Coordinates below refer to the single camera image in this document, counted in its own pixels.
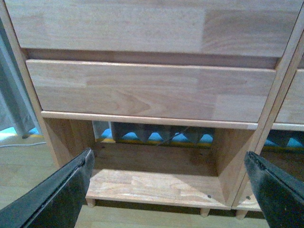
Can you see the wooden shelf unit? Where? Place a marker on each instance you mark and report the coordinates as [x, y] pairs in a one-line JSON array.
[[271, 138], [166, 161]]

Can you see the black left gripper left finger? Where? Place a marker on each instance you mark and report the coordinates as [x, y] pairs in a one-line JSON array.
[[55, 202]]

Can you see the wooden drawer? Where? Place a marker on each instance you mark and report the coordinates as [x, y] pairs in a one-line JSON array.
[[292, 109], [180, 92], [259, 28]]

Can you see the left upper wooden drawer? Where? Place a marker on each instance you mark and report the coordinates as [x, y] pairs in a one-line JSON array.
[[259, 28]]

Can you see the right lower wooden drawer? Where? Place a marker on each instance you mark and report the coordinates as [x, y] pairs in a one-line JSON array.
[[292, 109]]

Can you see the left lower wooden drawer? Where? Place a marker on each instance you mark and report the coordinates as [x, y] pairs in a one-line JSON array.
[[180, 92]]

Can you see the left wooden shelf unit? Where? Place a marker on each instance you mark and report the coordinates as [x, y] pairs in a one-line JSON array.
[[166, 161]]

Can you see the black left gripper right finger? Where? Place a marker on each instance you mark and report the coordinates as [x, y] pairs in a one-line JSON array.
[[279, 194]]

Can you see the right wooden shelf unit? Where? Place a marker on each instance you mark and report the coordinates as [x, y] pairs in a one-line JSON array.
[[271, 138]]

